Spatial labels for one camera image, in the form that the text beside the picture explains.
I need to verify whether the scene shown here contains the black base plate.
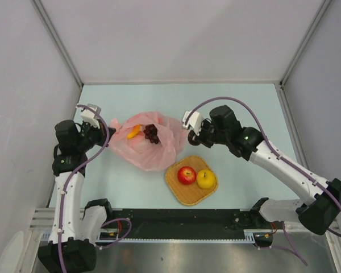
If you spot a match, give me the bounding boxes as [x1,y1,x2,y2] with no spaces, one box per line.
[113,209,272,240]

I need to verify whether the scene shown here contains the pink plastic bag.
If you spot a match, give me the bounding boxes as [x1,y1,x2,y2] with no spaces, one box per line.
[109,111,187,171]

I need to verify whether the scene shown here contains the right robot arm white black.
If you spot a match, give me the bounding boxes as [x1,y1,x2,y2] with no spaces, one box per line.
[182,105,341,235]

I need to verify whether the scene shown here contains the woven bamboo tray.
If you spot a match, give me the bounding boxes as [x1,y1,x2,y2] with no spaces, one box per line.
[165,155,218,206]

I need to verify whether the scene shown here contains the dark fake mangosteen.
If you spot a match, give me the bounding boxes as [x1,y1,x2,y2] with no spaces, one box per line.
[188,132,200,146]

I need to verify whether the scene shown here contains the yellow fake apple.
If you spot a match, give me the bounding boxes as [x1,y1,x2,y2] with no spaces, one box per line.
[196,169,216,189]

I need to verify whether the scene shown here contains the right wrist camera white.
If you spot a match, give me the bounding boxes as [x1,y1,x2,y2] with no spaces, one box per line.
[182,111,204,136]

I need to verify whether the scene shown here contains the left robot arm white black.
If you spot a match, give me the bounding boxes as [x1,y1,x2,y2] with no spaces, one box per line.
[38,120,116,272]

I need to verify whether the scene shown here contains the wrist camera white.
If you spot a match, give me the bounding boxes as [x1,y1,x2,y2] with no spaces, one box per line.
[77,104,101,129]
[182,111,204,136]

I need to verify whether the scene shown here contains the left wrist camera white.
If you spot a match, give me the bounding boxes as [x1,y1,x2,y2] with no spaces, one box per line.
[77,104,101,129]

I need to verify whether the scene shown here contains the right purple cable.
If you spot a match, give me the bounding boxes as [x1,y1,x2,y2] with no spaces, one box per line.
[184,96,341,267]

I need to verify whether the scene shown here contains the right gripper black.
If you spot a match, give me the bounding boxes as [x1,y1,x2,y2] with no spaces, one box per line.
[189,119,228,149]

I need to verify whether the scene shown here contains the dark purple fake grapes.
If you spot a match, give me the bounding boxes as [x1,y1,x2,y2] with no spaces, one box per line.
[143,124,160,144]

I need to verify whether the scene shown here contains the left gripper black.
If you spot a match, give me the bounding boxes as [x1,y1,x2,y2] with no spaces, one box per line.
[76,118,115,152]

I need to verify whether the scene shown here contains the red fake apple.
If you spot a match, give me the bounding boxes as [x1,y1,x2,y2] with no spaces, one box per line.
[177,166,197,185]

